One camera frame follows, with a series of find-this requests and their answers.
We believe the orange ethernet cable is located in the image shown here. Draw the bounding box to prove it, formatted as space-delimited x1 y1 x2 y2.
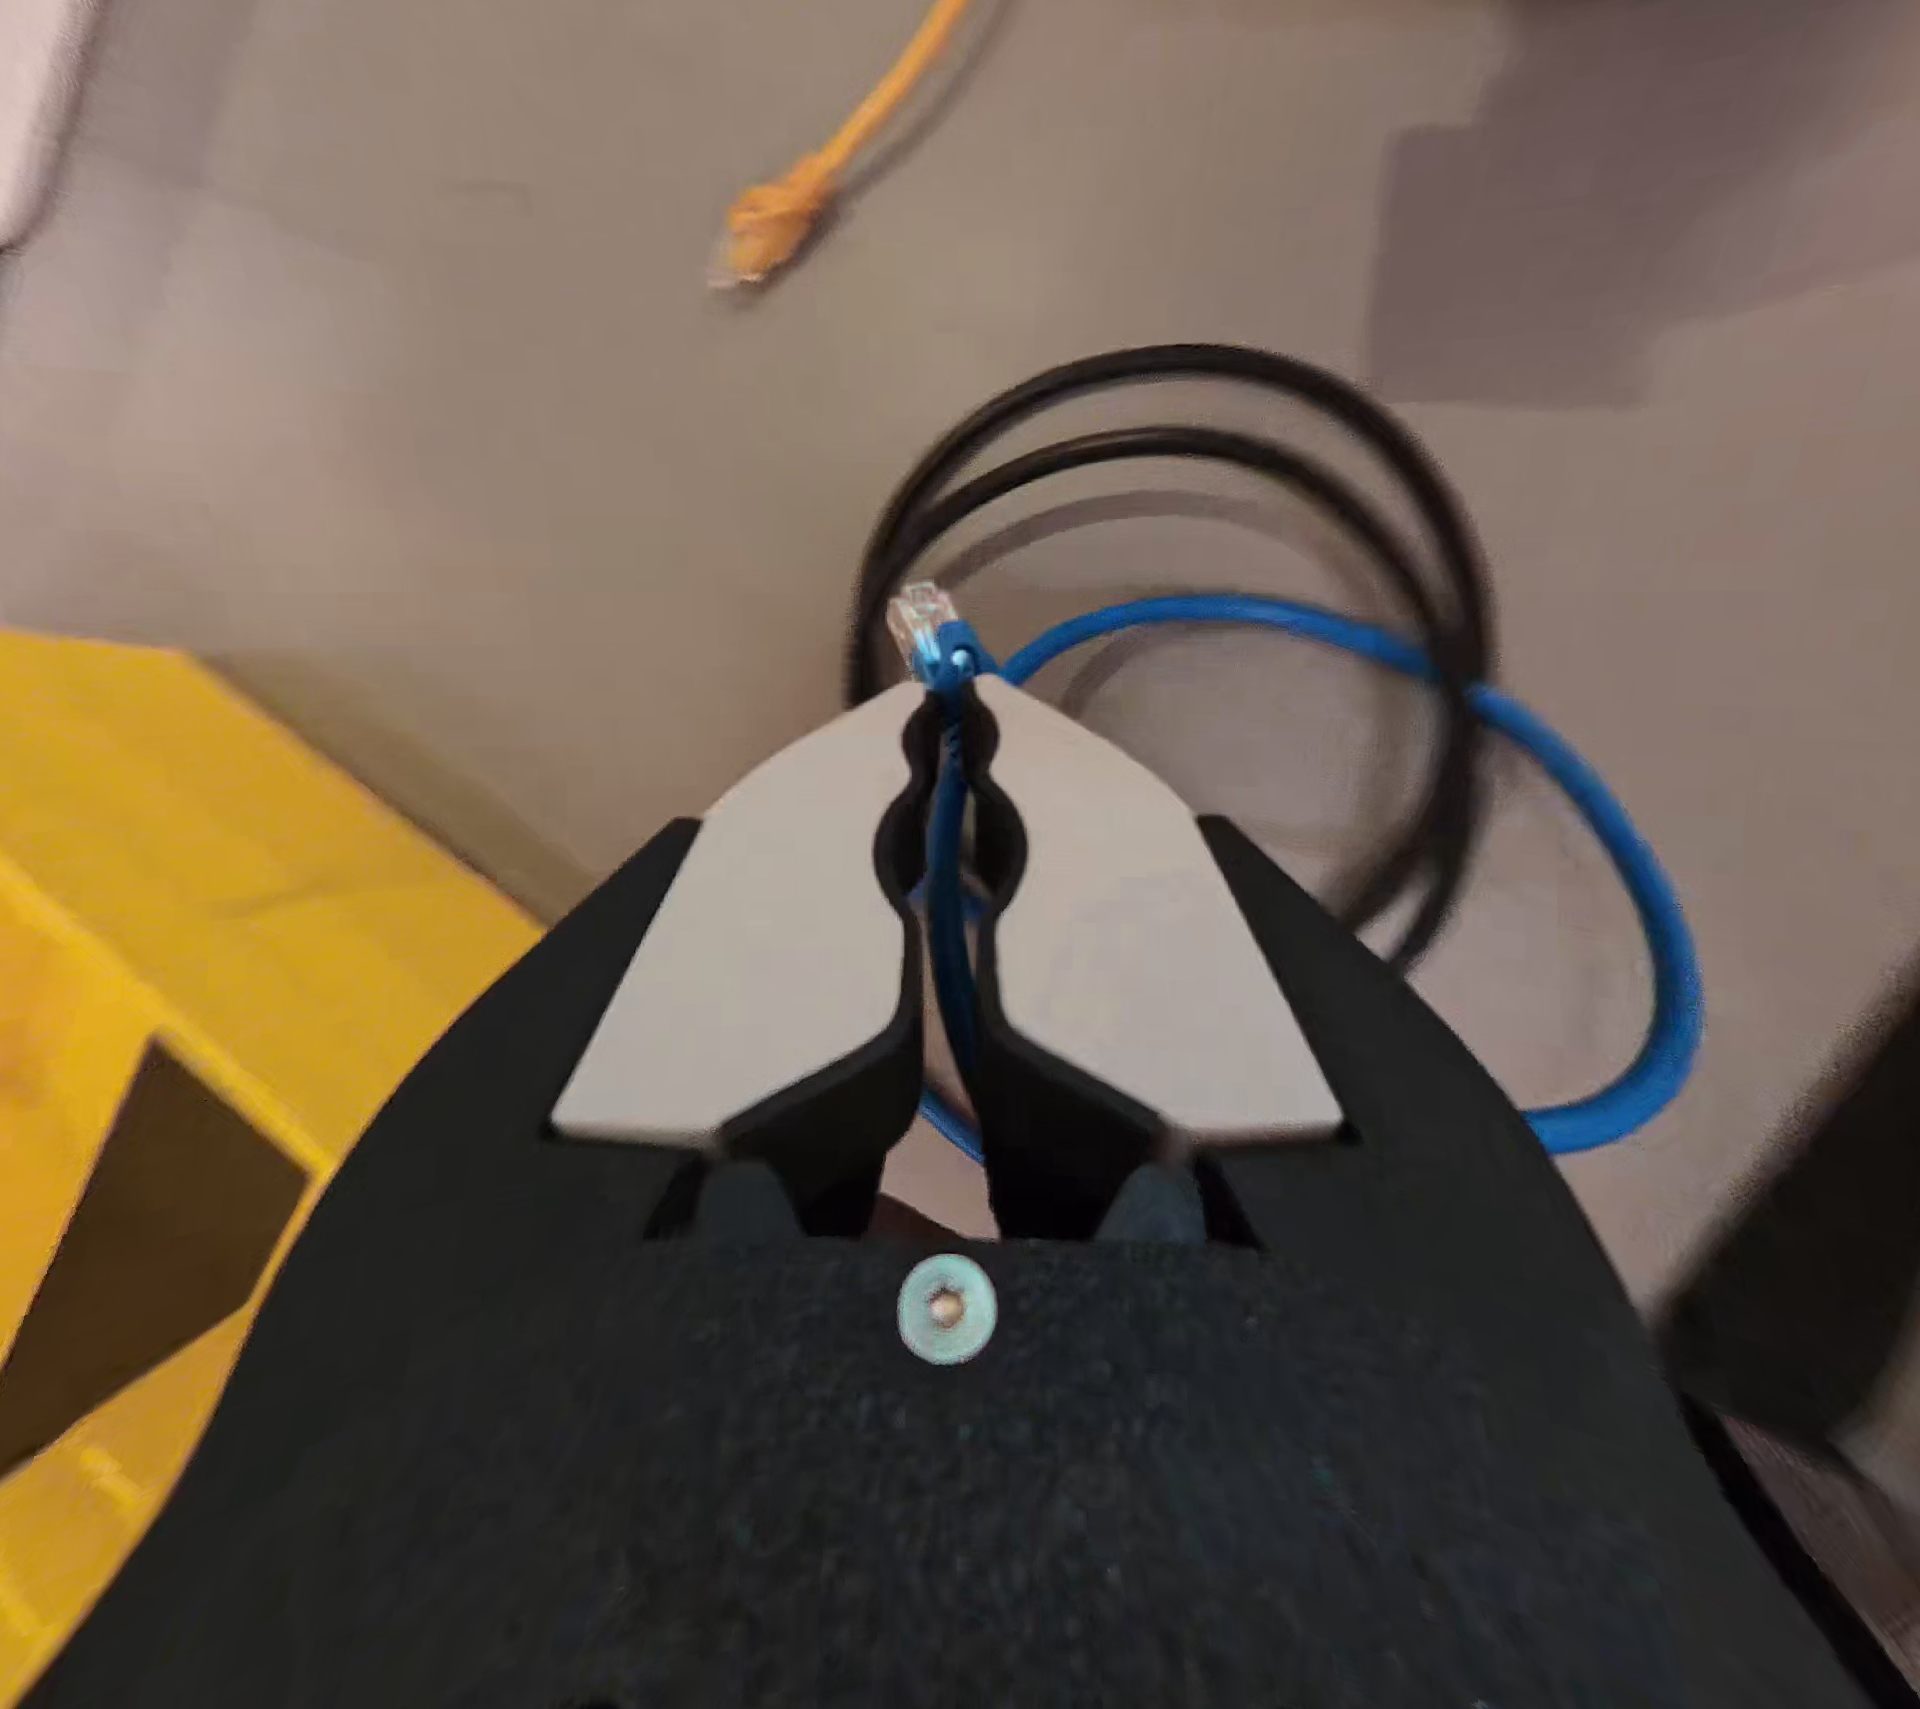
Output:
705 0 1056 291

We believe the black ethernet cable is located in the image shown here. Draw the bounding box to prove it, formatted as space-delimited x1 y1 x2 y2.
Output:
848 344 1497 975

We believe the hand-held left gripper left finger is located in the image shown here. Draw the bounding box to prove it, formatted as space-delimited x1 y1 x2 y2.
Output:
550 686 941 1236

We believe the blue ethernet cable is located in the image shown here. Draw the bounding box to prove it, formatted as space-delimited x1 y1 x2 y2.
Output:
885 578 1706 1167

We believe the yellow plastic storage bin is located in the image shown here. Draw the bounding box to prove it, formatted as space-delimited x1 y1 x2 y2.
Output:
0 628 544 1704

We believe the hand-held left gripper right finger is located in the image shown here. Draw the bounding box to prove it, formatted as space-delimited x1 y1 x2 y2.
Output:
960 674 1347 1238

